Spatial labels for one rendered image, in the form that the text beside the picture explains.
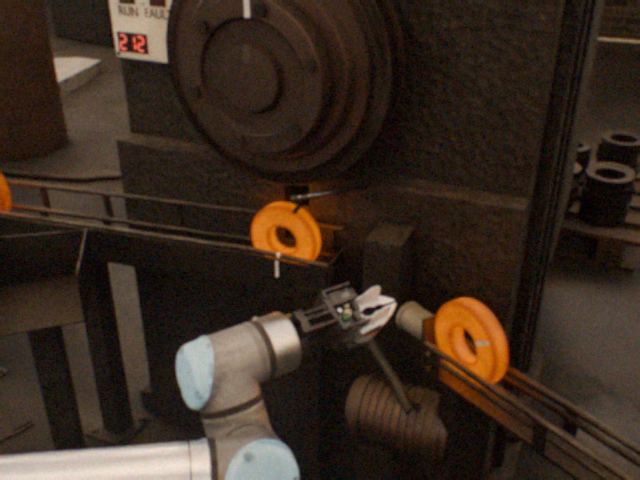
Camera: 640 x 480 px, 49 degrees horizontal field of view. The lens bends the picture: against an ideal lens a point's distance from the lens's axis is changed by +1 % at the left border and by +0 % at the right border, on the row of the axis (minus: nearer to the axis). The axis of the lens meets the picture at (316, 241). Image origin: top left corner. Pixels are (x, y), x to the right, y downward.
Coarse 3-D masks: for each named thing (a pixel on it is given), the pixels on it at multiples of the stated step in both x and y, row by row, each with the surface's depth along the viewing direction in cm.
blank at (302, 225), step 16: (272, 208) 147; (288, 208) 146; (256, 224) 151; (272, 224) 149; (288, 224) 147; (304, 224) 146; (256, 240) 153; (272, 240) 152; (304, 240) 147; (320, 240) 149; (304, 256) 149
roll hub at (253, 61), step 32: (224, 0) 119; (256, 0) 116; (192, 32) 124; (224, 32) 123; (256, 32) 120; (288, 32) 116; (192, 64) 127; (224, 64) 123; (256, 64) 121; (288, 64) 120; (320, 64) 117; (224, 96) 128; (256, 96) 123; (288, 96) 123; (320, 96) 119; (224, 128) 130; (256, 128) 128; (288, 128) 125
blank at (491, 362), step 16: (448, 304) 123; (464, 304) 119; (480, 304) 119; (448, 320) 124; (464, 320) 120; (480, 320) 116; (496, 320) 117; (448, 336) 125; (480, 336) 117; (496, 336) 116; (448, 352) 126; (464, 352) 125; (480, 352) 118; (496, 352) 115; (480, 368) 119; (496, 368) 116; (480, 384) 120
